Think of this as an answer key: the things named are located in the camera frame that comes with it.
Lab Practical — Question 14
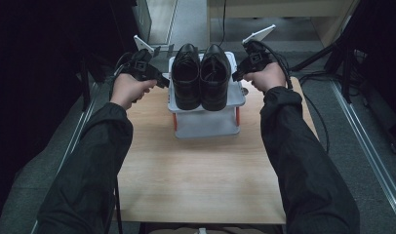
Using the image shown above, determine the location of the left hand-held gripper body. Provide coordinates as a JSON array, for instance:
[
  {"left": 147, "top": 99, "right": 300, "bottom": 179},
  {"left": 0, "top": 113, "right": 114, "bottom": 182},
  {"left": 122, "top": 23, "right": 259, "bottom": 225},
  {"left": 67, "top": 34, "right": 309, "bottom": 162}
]
[{"left": 121, "top": 34, "right": 155, "bottom": 82}]

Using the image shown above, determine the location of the thin black hanging cable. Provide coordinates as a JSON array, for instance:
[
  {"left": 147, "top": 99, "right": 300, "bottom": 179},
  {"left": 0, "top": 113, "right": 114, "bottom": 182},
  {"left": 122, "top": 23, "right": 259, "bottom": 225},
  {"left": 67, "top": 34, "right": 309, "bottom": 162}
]
[{"left": 218, "top": 0, "right": 228, "bottom": 47}]

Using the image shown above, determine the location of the light wooden cabinet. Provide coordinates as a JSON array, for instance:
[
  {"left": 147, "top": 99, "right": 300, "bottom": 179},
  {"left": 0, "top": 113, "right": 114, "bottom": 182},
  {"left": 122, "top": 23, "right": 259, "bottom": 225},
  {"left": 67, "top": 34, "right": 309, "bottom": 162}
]
[{"left": 207, "top": 0, "right": 361, "bottom": 48}]

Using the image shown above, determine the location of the white two-tier shoe rack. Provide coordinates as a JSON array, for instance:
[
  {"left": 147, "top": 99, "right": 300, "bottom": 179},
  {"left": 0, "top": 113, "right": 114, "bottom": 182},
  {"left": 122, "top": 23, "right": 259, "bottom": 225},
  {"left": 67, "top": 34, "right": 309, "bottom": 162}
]
[{"left": 167, "top": 51, "right": 248, "bottom": 140}]

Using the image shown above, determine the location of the black tripod stand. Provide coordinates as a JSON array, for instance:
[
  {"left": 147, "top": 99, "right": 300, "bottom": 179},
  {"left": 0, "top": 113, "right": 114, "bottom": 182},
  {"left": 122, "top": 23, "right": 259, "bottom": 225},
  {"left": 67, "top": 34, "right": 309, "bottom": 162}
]
[{"left": 287, "top": 19, "right": 365, "bottom": 105}]

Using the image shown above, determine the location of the black cabinet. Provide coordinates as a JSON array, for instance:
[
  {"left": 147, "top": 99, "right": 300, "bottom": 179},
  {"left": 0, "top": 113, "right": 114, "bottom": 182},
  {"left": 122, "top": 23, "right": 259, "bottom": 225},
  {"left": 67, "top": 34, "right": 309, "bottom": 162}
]
[{"left": 107, "top": 0, "right": 153, "bottom": 66}]

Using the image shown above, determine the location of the person's left hand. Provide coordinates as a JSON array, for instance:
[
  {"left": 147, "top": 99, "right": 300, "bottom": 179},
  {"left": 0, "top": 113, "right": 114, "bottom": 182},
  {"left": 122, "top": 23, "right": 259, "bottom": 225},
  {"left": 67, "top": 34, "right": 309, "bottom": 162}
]
[{"left": 109, "top": 72, "right": 158, "bottom": 111}]

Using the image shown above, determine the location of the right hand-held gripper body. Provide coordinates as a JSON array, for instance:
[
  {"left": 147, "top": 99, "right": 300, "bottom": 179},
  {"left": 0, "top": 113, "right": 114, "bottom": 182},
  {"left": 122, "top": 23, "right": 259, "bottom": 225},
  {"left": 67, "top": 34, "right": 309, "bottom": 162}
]
[{"left": 241, "top": 23, "right": 277, "bottom": 74}]

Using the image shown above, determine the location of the black metal stand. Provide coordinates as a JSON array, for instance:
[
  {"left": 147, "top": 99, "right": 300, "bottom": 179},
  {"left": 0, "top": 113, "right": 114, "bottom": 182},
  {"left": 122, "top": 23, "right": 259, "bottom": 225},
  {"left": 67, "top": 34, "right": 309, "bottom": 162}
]
[{"left": 78, "top": 53, "right": 122, "bottom": 112}]

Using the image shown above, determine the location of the person's right hand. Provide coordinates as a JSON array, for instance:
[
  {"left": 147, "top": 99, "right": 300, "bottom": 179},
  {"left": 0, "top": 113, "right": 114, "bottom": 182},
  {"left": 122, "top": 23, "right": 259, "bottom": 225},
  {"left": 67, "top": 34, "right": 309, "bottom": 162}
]
[{"left": 242, "top": 61, "right": 288, "bottom": 94}]

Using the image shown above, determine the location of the right hand-held gripper black cable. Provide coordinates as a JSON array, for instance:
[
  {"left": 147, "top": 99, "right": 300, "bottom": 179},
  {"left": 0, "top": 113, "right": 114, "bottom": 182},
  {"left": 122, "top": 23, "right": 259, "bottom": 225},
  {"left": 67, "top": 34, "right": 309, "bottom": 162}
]
[{"left": 258, "top": 40, "right": 294, "bottom": 91}]

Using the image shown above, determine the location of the black floor cable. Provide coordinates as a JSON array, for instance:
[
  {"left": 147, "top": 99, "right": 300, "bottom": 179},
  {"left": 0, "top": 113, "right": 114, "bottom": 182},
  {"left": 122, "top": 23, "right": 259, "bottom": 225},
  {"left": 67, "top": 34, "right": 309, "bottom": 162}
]
[{"left": 292, "top": 72, "right": 331, "bottom": 157}]

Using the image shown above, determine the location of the black leather shoe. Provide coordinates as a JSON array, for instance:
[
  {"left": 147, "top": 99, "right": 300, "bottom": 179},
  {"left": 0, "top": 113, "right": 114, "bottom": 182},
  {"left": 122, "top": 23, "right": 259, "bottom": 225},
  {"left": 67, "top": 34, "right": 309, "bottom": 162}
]
[
  {"left": 199, "top": 43, "right": 233, "bottom": 112},
  {"left": 171, "top": 43, "right": 202, "bottom": 111}
]

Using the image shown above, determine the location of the metal floor rail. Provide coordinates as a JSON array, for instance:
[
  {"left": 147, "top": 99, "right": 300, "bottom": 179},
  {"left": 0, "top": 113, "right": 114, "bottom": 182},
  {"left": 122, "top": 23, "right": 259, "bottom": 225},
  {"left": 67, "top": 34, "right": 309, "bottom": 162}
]
[
  {"left": 329, "top": 79, "right": 396, "bottom": 228},
  {"left": 29, "top": 81, "right": 101, "bottom": 234}
]

